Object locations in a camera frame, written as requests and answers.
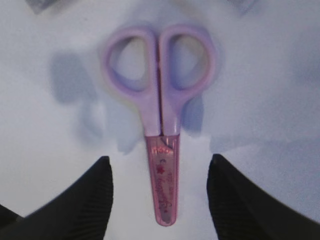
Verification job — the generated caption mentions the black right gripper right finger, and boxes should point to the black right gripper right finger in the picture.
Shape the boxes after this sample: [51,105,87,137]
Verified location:
[206,154,320,240]

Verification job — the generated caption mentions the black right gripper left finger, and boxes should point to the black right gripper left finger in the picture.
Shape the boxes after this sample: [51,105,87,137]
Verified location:
[0,156,113,240]

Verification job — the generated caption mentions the pink capped scissors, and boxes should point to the pink capped scissors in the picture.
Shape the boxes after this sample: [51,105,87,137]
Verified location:
[101,24,216,227]

